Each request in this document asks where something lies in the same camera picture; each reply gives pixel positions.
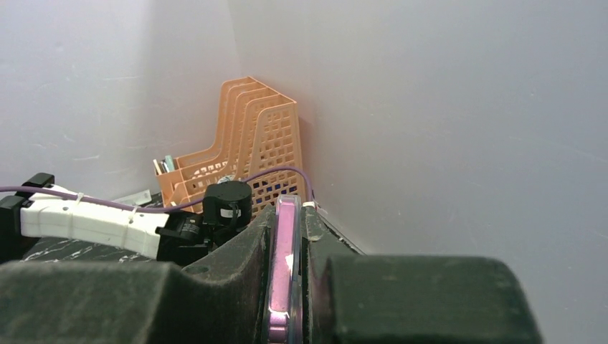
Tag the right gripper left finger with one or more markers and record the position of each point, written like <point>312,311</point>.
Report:
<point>218,299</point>

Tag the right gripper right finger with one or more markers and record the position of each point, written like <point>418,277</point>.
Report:
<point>351,297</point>

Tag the clear case phone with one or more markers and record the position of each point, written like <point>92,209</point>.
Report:
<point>283,308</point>

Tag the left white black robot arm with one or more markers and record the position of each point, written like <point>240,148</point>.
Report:
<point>39,208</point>

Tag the teal white eraser block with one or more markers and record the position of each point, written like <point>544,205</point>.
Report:
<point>168,164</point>

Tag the orange plastic file organizer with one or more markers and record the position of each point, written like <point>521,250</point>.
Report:
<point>257,140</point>

